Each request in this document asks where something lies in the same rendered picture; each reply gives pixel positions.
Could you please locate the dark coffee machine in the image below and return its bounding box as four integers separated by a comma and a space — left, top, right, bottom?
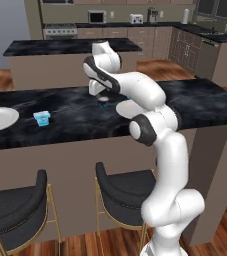
146, 6, 160, 24

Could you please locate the silver microwave oven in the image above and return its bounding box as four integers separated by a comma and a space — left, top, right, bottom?
87, 9, 108, 25

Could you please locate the white paper towel roll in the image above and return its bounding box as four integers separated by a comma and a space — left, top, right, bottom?
181, 8, 190, 25

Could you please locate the dark window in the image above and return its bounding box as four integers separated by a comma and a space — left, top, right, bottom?
194, 0, 227, 22

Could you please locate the sink with tap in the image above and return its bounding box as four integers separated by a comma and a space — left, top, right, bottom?
199, 22, 227, 38

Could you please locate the beige island with black top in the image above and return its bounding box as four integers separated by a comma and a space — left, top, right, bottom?
2, 37, 143, 91

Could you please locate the beige upper cupboard run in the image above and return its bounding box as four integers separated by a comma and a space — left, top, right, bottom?
39, 0, 196, 6

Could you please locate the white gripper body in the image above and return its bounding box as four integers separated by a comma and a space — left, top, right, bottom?
87, 78, 112, 98

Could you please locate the black stool with gold legs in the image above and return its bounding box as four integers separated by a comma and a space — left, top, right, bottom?
0, 169, 63, 256
94, 161, 159, 256

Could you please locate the silver stove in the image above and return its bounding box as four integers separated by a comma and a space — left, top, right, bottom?
42, 22, 79, 41

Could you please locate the white toaster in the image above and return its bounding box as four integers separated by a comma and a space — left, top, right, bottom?
129, 13, 145, 25

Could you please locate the beige side cupboard run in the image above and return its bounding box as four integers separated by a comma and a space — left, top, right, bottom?
167, 27, 203, 75

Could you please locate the grey dishwasher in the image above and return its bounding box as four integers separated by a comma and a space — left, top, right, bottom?
195, 37, 222, 82

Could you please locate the beige lower cupboard run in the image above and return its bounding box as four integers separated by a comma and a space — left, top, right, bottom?
77, 26, 173, 62

